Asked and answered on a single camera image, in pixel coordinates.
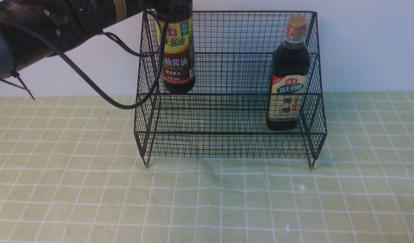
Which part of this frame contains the dark soy sauce bottle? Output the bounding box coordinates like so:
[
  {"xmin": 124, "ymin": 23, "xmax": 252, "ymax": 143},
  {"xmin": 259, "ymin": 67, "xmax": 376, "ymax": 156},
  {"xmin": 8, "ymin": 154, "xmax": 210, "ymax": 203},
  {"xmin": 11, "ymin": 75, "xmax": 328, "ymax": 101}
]
[{"xmin": 162, "ymin": 0, "xmax": 195, "ymax": 95}]

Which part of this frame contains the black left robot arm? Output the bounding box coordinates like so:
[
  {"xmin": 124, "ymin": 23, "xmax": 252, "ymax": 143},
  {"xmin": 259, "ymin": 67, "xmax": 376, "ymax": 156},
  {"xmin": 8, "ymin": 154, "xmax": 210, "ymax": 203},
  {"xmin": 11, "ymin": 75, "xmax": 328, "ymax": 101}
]
[{"xmin": 0, "ymin": 0, "xmax": 142, "ymax": 79}]

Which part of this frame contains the black wire mesh rack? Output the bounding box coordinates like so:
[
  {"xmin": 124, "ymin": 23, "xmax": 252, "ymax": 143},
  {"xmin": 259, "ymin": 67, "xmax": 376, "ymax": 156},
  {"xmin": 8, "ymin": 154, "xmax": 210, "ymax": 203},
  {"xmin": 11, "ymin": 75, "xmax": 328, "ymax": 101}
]
[{"xmin": 133, "ymin": 10, "xmax": 327, "ymax": 169}]

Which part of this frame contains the black cable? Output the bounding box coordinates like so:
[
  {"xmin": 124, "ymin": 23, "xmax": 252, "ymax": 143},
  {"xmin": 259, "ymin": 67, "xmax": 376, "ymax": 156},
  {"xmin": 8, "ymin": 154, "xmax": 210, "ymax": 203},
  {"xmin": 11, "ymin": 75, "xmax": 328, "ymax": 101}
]
[{"xmin": 0, "ymin": 0, "xmax": 177, "ymax": 110}]

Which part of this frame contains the green checkered tablecloth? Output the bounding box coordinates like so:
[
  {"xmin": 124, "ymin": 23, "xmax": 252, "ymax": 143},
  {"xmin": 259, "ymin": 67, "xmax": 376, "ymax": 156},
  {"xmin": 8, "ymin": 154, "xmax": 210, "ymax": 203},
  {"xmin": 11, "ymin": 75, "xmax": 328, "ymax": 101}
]
[{"xmin": 0, "ymin": 92, "xmax": 414, "ymax": 243}]

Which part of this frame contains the vinegar bottle with tan cap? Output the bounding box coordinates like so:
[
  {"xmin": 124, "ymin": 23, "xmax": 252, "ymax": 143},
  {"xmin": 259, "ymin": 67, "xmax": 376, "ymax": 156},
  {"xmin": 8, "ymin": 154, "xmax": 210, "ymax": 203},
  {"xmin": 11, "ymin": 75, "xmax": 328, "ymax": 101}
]
[{"xmin": 266, "ymin": 16, "xmax": 311, "ymax": 131}]

